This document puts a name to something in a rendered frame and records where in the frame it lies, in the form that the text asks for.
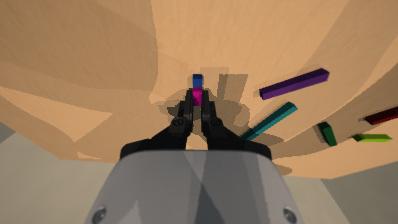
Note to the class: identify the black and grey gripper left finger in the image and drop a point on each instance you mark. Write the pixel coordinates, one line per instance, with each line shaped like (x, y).
(171, 137)

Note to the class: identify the purple rod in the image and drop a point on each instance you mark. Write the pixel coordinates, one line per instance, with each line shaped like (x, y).
(293, 84)

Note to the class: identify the small blue block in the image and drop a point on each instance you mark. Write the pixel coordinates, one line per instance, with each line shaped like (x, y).
(197, 80)

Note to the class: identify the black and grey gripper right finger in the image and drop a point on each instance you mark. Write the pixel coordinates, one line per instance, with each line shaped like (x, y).
(221, 138)

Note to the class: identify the turquoise rod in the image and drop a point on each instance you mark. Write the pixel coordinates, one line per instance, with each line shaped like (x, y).
(271, 120)

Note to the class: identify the red rod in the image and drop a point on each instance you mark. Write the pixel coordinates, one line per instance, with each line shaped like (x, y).
(382, 116)

